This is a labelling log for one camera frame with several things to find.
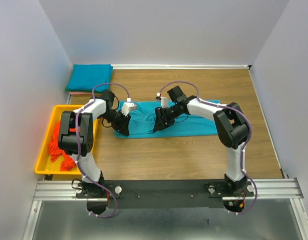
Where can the folded green t shirt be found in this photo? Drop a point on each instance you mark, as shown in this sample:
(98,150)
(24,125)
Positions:
(68,90)

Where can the teal t shirt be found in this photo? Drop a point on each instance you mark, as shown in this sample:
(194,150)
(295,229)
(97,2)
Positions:
(86,76)
(143,119)

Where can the folded pink t shirt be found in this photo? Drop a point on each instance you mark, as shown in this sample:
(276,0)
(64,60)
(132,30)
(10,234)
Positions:
(84,93)

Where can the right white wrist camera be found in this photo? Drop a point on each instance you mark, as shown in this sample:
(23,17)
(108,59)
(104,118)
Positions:
(163,100)

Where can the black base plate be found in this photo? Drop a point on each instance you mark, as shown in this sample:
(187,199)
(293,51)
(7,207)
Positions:
(163,194)

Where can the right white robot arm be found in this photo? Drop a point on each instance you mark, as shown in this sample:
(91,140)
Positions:
(233,129)

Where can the folded teal t shirt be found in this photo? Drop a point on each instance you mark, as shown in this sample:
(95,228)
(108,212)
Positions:
(86,76)

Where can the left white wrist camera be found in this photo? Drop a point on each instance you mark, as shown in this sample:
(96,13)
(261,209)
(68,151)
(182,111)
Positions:
(128,106)

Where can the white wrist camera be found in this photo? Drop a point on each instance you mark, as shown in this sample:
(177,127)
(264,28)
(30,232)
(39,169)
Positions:
(163,100)
(128,106)

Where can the yellow plastic bin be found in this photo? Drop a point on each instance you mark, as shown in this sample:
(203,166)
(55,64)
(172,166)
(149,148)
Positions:
(44,165)

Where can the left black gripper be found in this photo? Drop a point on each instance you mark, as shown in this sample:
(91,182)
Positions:
(122,127)

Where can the orange t shirt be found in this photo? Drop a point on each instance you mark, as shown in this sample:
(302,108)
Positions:
(55,152)

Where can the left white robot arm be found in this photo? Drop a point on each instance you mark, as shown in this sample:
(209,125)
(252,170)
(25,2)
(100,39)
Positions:
(76,137)

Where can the aluminium frame rail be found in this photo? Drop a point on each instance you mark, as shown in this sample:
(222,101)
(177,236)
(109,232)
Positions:
(275,212)

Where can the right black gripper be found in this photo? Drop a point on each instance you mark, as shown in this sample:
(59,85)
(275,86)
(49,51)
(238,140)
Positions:
(161,124)

